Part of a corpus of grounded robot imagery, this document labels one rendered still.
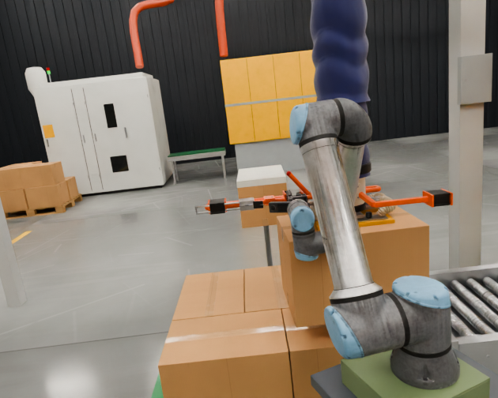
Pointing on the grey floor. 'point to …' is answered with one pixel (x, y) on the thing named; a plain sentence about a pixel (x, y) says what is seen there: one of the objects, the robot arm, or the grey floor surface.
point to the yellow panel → (266, 106)
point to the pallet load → (35, 189)
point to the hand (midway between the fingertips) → (288, 198)
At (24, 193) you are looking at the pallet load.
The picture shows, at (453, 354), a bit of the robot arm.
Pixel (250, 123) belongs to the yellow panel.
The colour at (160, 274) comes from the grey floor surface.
